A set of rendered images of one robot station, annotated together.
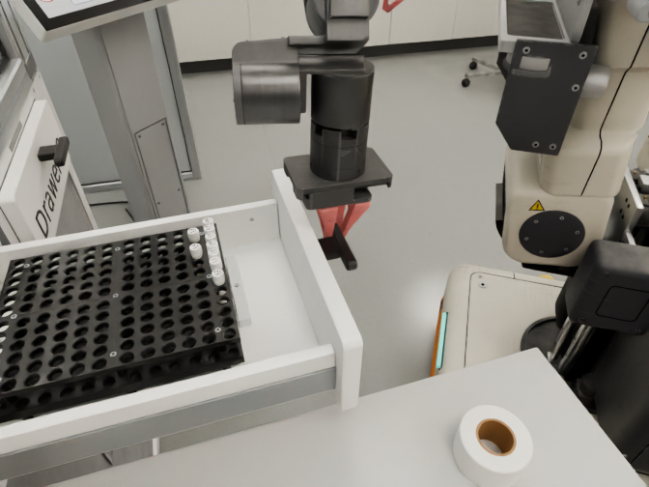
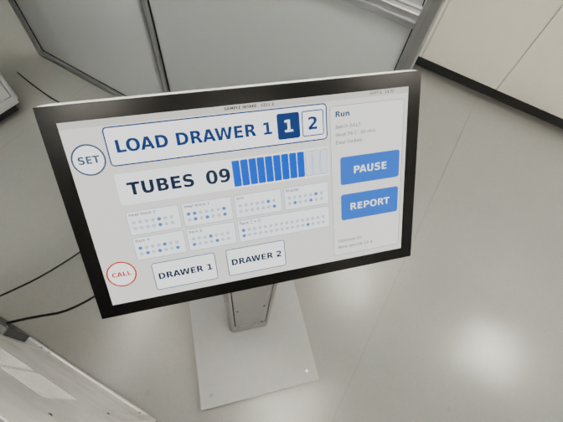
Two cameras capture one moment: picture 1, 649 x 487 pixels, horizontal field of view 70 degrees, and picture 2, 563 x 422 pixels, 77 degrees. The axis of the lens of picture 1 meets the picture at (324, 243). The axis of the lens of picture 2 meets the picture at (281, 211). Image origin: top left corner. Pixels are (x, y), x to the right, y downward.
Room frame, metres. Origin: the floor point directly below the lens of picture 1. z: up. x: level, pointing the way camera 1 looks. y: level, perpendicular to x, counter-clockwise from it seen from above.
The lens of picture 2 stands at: (1.03, 0.30, 1.53)
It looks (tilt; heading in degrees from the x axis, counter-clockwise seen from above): 60 degrees down; 36
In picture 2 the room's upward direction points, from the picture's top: 10 degrees clockwise
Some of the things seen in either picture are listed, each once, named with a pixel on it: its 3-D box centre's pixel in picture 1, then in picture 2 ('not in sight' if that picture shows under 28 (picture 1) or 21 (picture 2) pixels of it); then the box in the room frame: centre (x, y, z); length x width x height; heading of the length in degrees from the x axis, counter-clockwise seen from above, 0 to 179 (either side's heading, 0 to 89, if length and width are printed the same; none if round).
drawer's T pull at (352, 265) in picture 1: (331, 247); not in sight; (0.39, -0.01, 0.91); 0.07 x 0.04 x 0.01; 17
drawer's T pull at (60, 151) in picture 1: (52, 152); not in sight; (0.59, 0.39, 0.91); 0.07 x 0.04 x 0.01; 17
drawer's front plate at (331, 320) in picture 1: (308, 273); not in sight; (0.38, 0.02, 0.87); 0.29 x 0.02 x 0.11; 17
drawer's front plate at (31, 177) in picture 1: (41, 174); not in sight; (0.58, 0.42, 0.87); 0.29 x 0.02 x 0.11; 17
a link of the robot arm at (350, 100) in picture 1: (335, 92); not in sight; (0.42, -0.01, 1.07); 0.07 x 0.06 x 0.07; 97
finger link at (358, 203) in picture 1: (329, 208); not in sight; (0.42, -0.01, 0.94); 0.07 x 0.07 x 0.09; 17
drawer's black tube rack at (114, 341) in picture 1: (125, 316); not in sight; (0.32, 0.21, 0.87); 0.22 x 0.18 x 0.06; 107
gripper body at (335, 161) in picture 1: (338, 151); not in sight; (0.42, -0.01, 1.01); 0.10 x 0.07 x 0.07; 107
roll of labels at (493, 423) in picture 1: (491, 445); not in sight; (0.22, -0.17, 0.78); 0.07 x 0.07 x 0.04
